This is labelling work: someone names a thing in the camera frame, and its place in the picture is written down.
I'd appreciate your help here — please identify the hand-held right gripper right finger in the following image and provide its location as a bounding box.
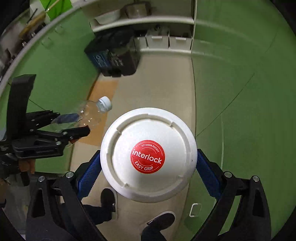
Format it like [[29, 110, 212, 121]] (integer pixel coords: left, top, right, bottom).
[[192, 148, 272, 241]]

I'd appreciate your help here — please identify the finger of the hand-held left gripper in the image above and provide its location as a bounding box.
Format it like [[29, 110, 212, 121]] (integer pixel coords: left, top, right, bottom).
[[36, 125, 91, 147], [25, 111, 79, 131]]

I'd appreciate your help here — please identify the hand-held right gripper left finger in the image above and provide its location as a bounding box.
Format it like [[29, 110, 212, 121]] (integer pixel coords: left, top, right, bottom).
[[25, 151, 107, 241]]

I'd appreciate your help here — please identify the clear plastic bottle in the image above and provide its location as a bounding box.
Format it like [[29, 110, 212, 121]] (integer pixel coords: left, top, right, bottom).
[[50, 96, 113, 133]]

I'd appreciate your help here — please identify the white round interlock lid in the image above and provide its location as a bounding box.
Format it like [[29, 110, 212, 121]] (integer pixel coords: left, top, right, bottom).
[[100, 107, 198, 204]]

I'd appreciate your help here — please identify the black trash bin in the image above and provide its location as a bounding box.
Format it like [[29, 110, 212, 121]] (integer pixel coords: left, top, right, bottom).
[[84, 32, 140, 77]]

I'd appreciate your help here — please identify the person's left hand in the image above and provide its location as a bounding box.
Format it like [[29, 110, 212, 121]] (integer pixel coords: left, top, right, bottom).
[[18, 159, 36, 175]]

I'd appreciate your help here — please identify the person's left shoe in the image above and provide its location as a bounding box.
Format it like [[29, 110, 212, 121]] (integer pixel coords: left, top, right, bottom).
[[100, 188, 118, 220]]

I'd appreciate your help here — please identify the person's shoe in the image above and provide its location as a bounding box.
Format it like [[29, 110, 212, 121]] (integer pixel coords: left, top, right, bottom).
[[146, 211, 176, 232], [100, 188, 118, 220]]

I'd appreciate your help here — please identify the person's left leg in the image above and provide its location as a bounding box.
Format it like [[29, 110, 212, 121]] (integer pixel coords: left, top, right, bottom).
[[83, 204, 114, 226]]

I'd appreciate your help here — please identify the person's leg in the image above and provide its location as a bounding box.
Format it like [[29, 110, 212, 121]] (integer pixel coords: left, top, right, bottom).
[[83, 204, 114, 226], [141, 226, 169, 241]]

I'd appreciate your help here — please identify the green kitchen cabinet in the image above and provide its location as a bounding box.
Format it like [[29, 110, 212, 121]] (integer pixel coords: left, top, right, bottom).
[[191, 19, 296, 235], [0, 16, 102, 130]]

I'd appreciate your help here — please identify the gas stove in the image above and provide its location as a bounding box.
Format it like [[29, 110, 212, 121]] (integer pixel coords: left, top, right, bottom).
[[0, 14, 47, 77]]

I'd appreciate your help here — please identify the person's right shoe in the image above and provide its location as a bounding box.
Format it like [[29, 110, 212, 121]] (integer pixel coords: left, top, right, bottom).
[[146, 211, 176, 232]]

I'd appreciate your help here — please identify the person's right leg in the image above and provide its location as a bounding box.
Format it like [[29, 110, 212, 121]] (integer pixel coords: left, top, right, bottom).
[[141, 226, 169, 241]]

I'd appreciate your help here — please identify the pan with wooden utensils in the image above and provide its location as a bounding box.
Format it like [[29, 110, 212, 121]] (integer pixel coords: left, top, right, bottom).
[[18, 0, 61, 37]]

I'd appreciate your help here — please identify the white storage box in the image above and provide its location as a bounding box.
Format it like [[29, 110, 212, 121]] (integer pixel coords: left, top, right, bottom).
[[169, 36, 193, 49], [134, 37, 148, 51], [147, 35, 170, 49]]

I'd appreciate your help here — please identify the wide metal pot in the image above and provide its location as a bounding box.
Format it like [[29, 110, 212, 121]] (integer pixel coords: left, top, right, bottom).
[[95, 10, 121, 25]]

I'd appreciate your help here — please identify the white open shelf unit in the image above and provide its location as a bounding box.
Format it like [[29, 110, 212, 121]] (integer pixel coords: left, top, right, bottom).
[[82, 0, 197, 56]]

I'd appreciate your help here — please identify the tall metal pot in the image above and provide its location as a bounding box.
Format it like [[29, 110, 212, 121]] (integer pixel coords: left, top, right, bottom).
[[125, 2, 152, 18]]

